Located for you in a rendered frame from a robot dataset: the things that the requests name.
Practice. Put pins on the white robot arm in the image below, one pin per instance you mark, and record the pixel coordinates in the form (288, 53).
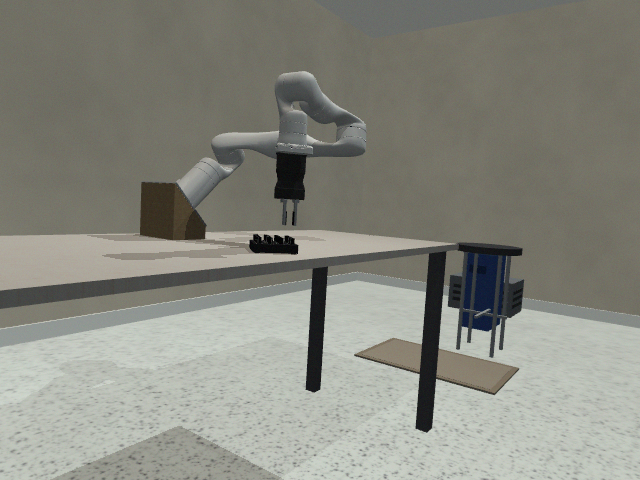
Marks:
(289, 87)

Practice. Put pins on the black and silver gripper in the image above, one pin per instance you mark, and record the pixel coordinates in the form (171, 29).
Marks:
(292, 151)

